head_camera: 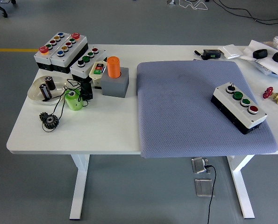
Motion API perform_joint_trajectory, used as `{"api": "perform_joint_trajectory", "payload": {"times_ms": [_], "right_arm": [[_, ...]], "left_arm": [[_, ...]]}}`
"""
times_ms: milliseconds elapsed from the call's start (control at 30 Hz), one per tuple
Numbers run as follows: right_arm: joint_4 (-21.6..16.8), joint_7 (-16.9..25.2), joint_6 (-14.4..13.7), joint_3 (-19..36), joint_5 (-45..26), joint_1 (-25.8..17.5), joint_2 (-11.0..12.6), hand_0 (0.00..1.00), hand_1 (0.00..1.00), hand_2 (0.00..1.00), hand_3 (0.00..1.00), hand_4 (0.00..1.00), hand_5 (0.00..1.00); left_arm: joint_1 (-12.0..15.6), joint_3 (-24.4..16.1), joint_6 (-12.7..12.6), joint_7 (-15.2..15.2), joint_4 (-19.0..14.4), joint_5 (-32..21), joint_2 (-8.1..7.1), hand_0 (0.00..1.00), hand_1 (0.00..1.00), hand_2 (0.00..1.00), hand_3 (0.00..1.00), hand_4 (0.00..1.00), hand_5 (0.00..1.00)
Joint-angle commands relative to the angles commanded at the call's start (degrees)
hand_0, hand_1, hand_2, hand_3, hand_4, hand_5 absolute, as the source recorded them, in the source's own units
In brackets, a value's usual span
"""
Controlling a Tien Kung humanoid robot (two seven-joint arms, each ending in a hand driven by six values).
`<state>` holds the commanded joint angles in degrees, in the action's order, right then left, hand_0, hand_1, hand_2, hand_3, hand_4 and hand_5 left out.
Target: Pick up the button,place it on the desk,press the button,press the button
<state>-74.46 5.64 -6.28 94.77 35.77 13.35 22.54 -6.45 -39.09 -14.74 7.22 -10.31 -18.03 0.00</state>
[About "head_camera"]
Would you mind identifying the white four-button control box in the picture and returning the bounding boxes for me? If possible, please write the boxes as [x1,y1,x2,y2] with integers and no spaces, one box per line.
[70,46,108,83]
[210,82,268,135]

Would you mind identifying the white five-button control box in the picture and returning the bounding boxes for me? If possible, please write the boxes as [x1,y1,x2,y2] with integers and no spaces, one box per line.
[50,32,89,74]
[33,32,71,72]

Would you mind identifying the grey square block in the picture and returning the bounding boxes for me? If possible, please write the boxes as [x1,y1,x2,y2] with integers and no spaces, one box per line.
[100,67,129,98]

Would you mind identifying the grey-blue textured mat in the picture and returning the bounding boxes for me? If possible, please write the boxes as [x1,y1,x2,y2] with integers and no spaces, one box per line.
[136,60,278,159]

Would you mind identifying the orange plastic cylinder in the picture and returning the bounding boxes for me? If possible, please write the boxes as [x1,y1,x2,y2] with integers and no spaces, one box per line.
[106,56,121,79]

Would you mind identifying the small black adapter box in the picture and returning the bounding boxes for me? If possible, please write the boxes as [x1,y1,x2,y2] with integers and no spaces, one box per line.
[80,81,94,101]

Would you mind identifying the green plastic cylinder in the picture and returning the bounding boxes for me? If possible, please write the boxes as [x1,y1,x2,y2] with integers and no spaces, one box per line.
[64,89,85,112]

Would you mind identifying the open metal floor socket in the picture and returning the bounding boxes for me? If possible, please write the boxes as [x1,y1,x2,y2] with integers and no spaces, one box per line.
[190,157,211,175]

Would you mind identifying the large black metal gear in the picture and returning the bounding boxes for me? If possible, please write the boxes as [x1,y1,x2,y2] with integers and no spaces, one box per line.
[42,114,60,130]

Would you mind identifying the dark brown capacitor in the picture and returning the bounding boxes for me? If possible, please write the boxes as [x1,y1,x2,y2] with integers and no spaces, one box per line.
[39,83,52,100]
[44,76,57,91]

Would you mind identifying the black module with green connector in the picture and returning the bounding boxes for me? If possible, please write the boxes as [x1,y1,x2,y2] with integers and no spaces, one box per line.
[203,49,222,59]

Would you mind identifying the white table leg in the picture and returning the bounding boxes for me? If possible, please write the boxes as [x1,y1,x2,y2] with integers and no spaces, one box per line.
[69,154,90,220]
[226,155,256,219]

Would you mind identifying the closed metal floor plate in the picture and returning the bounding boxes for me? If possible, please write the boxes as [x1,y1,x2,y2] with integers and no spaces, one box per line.
[194,178,215,197]

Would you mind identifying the clear round dish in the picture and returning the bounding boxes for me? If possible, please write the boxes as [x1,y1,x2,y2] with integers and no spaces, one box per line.
[27,75,71,106]

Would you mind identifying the white paper sheet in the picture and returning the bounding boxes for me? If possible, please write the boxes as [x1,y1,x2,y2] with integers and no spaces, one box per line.
[240,39,278,77]

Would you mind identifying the cream red-green switch box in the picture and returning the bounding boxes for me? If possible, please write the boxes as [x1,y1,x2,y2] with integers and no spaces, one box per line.
[89,61,108,89]

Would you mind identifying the thin black cord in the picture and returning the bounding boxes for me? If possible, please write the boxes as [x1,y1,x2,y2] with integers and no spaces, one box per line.
[41,78,90,133]

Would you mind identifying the black power cable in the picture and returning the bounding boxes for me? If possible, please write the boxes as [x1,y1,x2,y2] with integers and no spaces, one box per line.
[204,165,217,224]

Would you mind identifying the white wall switch plate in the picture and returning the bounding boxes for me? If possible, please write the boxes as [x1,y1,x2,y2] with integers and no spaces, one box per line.
[217,44,243,59]

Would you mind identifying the white floor cable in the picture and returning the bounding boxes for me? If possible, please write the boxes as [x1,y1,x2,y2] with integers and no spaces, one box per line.
[178,0,208,11]

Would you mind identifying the black floor cables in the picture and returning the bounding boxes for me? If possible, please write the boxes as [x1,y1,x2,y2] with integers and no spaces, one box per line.
[212,0,278,25]

